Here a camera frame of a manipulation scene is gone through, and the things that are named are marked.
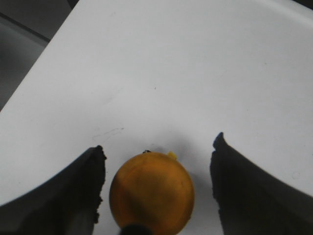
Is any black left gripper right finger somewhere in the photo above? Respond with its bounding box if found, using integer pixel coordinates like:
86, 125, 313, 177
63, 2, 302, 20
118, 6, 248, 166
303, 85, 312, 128
210, 133, 313, 235

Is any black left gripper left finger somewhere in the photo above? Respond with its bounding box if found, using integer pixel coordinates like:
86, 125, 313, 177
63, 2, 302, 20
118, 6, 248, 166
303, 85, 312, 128
0, 146, 106, 235

